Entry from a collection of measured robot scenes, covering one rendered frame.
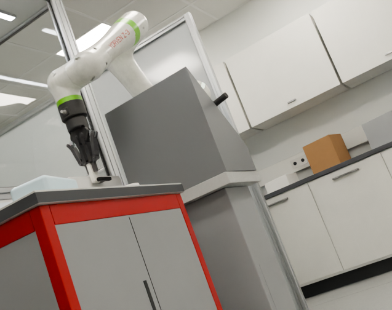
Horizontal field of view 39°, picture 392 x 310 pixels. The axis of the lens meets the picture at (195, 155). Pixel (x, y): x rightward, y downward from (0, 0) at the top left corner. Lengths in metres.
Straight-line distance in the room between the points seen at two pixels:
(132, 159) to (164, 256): 0.59
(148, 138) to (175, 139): 0.11
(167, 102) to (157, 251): 0.63
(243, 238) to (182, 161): 0.33
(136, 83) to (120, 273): 1.14
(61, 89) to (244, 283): 0.90
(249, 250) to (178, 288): 0.40
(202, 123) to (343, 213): 2.83
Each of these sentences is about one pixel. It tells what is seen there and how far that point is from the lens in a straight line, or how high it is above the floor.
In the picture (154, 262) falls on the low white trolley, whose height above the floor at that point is 0.56.
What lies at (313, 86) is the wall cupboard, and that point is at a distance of 4.97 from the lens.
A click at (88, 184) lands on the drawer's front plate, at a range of 1.92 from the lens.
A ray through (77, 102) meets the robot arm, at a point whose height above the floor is 1.18.
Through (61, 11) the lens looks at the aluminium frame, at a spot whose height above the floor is 1.88.
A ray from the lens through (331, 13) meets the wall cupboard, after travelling 5.06.
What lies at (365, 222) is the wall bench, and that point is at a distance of 4.50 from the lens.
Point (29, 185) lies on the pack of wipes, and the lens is 1.25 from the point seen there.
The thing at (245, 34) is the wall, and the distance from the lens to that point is 5.67.
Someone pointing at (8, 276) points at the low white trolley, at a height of 0.62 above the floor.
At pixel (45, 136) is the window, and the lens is 2.30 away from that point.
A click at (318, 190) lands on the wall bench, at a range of 4.56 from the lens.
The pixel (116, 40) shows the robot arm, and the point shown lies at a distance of 2.09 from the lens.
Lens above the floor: 0.49
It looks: 11 degrees up
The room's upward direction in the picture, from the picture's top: 21 degrees counter-clockwise
